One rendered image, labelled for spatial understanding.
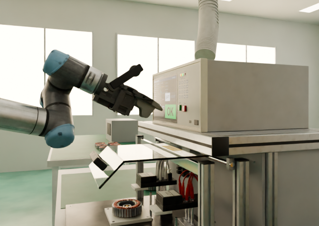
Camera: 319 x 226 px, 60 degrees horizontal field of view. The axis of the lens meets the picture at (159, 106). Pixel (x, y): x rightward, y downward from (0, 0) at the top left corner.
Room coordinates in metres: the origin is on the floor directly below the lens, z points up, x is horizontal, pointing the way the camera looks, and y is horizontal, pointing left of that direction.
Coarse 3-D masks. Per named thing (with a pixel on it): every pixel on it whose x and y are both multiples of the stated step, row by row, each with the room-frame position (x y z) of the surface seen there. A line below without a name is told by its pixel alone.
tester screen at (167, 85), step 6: (168, 78) 1.00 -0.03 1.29; (174, 78) 0.94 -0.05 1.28; (156, 84) 1.12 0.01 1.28; (162, 84) 1.05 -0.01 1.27; (168, 84) 1.00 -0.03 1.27; (174, 84) 0.94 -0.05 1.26; (156, 90) 1.12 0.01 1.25; (162, 90) 1.05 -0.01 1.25; (168, 90) 1.00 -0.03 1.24; (174, 90) 0.94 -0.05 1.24; (156, 96) 1.12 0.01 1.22; (162, 96) 1.05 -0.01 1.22; (162, 102) 1.05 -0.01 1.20; (168, 102) 1.00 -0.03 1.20; (174, 102) 0.94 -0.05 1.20; (162, 108) 1.05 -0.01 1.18; (174, 120) 0.94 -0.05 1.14
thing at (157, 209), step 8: (160, 192) 0.85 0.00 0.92; (168, 192) 0.85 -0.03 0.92; (176, 192) 0.85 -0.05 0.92; (160, 200) 0.82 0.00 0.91; (168, 200) 0.81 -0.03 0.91; (176, 200) 0.82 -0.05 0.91; (192, 200) 0.84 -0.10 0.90; (152, 208) 0.83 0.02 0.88; (160, 208) 0.82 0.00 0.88; (168, 208) 0.81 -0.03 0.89; (176, 208) 0.81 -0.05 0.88; (184, 208) 0.82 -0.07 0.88; (192, 208) 0.84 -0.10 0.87; (192, 216) 0.84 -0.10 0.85; (192, 224) 0.84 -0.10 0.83
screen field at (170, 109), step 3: (165, 105) 1.02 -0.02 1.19; (168, 105) 1.00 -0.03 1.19; (171, 105) 0.96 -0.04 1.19; (174, 105) 0.94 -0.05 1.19; (165, 108) 1.02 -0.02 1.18; (168, 108) 0.99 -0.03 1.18; (171, 108) 0.96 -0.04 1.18; (174, 108) 0.94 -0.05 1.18; (165, 111) 1.02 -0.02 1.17; (168, 111) 0.99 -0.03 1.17; (171, 111) 0.96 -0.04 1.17; (174, 111) 0.94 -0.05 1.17; (165, 114) 1.02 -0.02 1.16; (168, 114) 1.00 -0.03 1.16; (171, 114) 0.96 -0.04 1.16; (174, 114) 0.94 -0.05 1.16; (165, 117) 1.02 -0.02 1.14; (168, 117) 1.00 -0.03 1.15; (171, 117) 0.96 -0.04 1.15; (174, 117) 0.94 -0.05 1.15
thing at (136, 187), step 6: (138, 174) 1.07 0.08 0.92; (144, 174) 1.07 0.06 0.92; (150, 174) 1.07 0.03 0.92; (138, 180) 1.07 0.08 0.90; (144, 180) 1.04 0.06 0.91; (150, 180) 1.04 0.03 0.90; (156, 180) 1.05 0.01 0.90; (162, 180) 1.07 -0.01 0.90; (168, 180) 1.07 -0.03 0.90; (174, 180) 1.07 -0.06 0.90; (132, 186) 1.06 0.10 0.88; (138, 186) 1.05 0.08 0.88; (144, 186) 1.03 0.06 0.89; (150, 186) 1.04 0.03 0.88; (156, 186) 1.05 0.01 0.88; (162, 186) 1.09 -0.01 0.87
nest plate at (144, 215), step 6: (108, 210) 1.07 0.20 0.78; (144, 210) 1.07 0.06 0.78; (108, 216) 1.01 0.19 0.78; (114, 216) 1.01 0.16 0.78; (138, 216) 1.01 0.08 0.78; (144, 216) 1.01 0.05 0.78; (114, 222) 0.96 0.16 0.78; (120, 222) 0.96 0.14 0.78; (126, 222) 0.97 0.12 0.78; (132, 222) 0.98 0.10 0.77; (138, 222) 0.98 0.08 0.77
